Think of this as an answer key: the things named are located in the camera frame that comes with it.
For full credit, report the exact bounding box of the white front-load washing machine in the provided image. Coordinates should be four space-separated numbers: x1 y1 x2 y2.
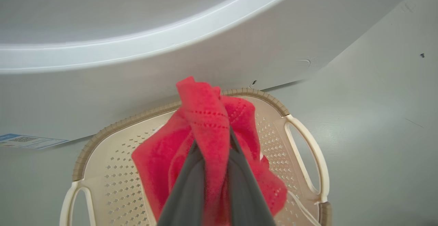
0 0 426 144

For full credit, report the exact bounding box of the red basketball jersey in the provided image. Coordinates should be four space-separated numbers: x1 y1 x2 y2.
132 76 288 226

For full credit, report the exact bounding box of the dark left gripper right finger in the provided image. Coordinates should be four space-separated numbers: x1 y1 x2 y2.
228 127 276 226

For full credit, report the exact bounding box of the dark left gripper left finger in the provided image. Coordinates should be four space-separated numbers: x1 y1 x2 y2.
157 139 206 226

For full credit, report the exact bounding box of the blue energy label sticker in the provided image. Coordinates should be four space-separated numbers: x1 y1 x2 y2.
0 133 69 150

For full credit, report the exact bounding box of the cream perforated laundry basket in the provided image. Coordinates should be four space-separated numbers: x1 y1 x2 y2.
60 88 332 226

